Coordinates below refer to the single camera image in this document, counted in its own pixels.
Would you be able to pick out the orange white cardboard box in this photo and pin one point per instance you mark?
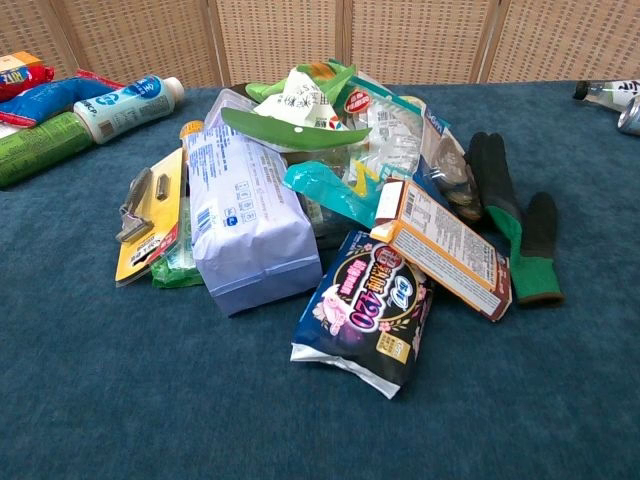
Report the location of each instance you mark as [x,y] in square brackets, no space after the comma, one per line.
[445,250]

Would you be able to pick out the orange cracker box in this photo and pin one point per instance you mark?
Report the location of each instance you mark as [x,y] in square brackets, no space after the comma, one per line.
[17,61]

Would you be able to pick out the teal plastic bag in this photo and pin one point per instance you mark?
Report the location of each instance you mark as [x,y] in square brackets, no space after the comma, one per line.
[327,187]

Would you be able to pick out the lavender paper tissue pack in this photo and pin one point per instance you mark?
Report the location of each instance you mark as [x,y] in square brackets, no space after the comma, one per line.
[245,220]

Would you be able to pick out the dark blue sanitary pad pack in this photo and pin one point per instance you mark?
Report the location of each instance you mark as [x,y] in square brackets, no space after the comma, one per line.
[365,310]

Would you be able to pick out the blue carpet table cover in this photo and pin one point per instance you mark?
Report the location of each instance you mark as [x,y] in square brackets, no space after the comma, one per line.
[320,350]

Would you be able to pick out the green white plastic bag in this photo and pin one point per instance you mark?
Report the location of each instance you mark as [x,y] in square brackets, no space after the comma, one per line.
[290,132]

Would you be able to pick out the clear plastic bag with labels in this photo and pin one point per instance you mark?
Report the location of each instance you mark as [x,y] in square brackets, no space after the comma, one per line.
[387,135]

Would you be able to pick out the white paper rice packet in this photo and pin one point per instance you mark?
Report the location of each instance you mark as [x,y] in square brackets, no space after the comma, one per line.
[300,102]

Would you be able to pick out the clear pouch with blue header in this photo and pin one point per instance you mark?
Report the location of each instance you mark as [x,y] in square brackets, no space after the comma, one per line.
[447,165]

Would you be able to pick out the green plastic wipes packet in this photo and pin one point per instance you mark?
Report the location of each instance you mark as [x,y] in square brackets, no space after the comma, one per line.
[172,265]

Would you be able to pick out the clear plastic container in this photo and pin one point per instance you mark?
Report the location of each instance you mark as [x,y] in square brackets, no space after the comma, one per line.
[230,107]

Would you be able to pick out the green plastic packet with orange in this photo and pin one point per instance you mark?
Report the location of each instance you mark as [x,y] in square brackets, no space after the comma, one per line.
[300,80]

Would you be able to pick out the yellow razor blister card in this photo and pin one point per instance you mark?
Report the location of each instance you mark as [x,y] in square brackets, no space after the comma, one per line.
[150,220]

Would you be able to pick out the black and green work glove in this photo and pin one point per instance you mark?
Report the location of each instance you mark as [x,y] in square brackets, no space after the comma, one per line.
[520,220]

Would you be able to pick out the woven folding screen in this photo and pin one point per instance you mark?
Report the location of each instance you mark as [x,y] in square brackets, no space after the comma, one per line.
[320,37]

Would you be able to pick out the white and blue bottle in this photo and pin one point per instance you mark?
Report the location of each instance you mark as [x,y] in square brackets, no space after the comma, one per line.
[127,107]

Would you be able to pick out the green cylindrical can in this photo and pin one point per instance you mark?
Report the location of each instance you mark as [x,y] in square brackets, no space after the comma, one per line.
[40,147]

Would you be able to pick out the blue snack bag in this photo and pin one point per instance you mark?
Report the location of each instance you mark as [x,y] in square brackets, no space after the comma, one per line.
[47,97]

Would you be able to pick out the clear glass bottle black cap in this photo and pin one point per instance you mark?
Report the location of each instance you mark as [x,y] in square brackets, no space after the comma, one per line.
[605,92]

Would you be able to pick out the silver metal can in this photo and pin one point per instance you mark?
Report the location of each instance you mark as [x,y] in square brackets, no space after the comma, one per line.
[631,117]

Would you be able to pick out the red Ritz cracker pack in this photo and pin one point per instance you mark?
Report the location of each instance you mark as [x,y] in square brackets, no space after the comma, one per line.
[22,80]

